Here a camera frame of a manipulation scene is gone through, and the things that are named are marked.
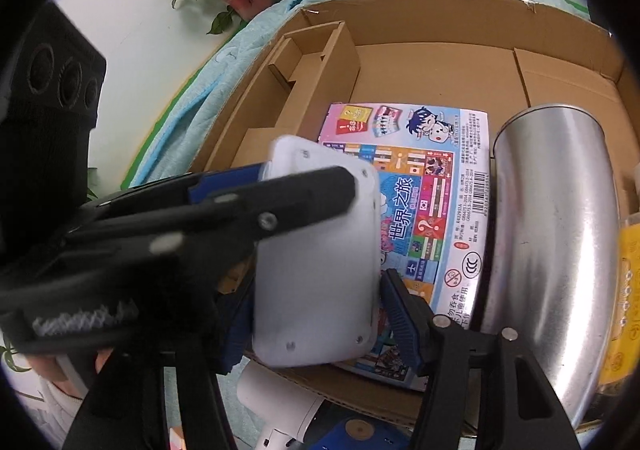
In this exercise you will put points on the colourful board game box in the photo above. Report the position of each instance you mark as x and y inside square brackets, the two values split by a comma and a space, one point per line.
[430, 190]

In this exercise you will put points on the small open cardboard box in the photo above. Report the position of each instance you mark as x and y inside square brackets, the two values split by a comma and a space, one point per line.
[305, 79]

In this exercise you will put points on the white rounded plastic device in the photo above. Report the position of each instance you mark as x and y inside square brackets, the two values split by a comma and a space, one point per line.
[315, 280]

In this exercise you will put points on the person's left hand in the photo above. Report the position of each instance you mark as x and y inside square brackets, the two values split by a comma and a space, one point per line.
[102, 360]

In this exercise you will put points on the white plastic appliance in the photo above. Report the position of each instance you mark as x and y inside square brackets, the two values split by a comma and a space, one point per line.
[280, 400]

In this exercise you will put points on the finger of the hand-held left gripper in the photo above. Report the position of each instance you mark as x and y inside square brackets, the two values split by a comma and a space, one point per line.
[225, 182]
[300, 195]

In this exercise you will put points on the stainless steel cup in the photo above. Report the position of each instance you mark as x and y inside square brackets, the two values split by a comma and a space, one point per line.
[540, 230]

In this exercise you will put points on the yellow container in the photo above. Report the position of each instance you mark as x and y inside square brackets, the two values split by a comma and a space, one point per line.
[627, 290]

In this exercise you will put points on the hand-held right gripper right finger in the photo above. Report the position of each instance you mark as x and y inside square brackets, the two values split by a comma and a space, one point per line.
[402, 320]

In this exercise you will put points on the blue plastic device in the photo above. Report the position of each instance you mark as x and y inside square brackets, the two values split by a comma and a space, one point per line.
[360, 432]

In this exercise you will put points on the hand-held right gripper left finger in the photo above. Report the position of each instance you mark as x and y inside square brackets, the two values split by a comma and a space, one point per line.
[237, 335]

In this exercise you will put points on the light blue blanket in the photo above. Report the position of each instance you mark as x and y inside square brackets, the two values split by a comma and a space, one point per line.
[210, 79]

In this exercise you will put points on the large cardboard box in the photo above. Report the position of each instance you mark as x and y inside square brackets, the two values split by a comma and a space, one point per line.
[440, 74]

